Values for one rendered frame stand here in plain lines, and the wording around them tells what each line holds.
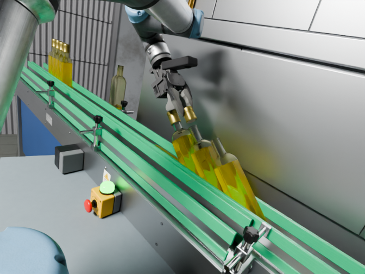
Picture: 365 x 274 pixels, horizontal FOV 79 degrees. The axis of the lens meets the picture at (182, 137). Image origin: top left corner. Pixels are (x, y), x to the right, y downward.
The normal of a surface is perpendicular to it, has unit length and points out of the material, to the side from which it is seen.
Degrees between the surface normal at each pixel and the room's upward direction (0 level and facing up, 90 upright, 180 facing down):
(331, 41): 90
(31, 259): 3
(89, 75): 90
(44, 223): 0
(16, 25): 82
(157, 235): 90
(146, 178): 90
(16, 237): 3
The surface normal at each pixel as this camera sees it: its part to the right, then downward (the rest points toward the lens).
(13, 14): 0.89, 0.17
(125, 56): 0.49, 0.43
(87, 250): 0.22, -0.90
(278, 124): -0.68, 0.12
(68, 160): 0.70, 0.41
